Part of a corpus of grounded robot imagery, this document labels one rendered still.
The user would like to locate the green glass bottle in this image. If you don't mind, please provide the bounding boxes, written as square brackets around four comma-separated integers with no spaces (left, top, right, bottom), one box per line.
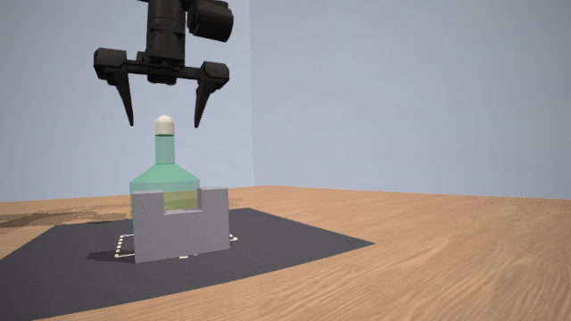
[129,116,201,229]

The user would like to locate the dark grey flat mat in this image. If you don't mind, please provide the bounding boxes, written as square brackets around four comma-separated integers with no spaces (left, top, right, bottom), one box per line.
[0,208,375,321]

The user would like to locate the grey posts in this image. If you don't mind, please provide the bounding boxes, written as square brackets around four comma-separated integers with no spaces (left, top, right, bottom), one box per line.
[132,186,230,264]

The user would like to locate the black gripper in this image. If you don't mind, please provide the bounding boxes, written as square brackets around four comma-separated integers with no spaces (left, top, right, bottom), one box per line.
[93,18,229,128]

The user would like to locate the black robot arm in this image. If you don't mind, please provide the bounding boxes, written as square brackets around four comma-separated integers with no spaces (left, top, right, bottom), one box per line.
[139,0,234,86]

